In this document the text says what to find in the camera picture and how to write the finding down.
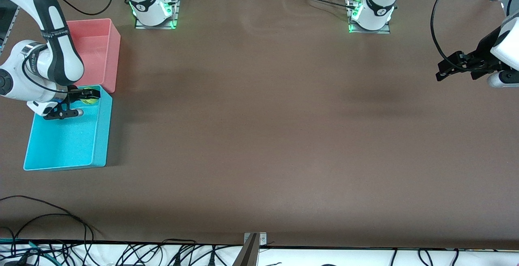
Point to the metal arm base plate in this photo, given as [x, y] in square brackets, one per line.
[177, 12]
[385, 31]

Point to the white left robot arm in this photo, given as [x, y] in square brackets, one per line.
[377, 6]

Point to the grey metal strut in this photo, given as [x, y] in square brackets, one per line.
[247, 256]

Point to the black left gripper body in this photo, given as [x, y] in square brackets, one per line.
[483, 51]

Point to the blue plastic bin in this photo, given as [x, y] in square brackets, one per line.
[65, 144]

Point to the pink plastic bin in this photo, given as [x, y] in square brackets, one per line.
[97, 55]

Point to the small metal table bracket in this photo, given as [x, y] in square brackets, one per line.
[262, 238]

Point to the yellow-green tennis ball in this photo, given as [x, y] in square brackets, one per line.
[90, 101]

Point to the perforated metal strip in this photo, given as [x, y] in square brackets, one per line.
[13, 20]

